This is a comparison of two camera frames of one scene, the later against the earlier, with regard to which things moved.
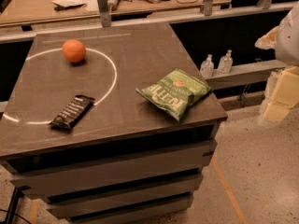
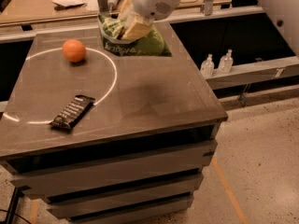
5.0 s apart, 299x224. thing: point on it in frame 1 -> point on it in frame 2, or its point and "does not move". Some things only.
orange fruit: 74,50 does not move
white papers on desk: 71,1 does not move
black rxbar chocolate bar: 73,111 does not move
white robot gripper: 289,40 -> 150,0
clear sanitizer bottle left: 206,69 does not move
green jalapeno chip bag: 175,91 -> 153,44
